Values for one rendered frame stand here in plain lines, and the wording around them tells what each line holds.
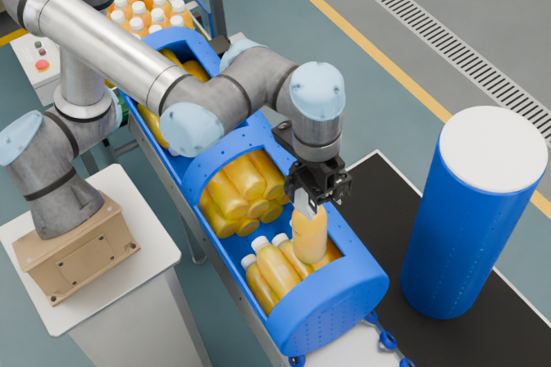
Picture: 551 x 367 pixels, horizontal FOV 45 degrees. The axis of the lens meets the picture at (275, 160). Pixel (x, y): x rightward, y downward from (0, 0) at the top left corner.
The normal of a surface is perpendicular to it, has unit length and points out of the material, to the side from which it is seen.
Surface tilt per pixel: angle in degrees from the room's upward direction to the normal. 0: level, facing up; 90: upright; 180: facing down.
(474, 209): 90
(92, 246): 90
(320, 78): 1
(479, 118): 0
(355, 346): 0
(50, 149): 54
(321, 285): 10
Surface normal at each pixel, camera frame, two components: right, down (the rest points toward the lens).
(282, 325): -0.76, 0.10
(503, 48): -0.04, -0.56
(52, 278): 0.61, 0.64
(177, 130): -0.60, 0.54
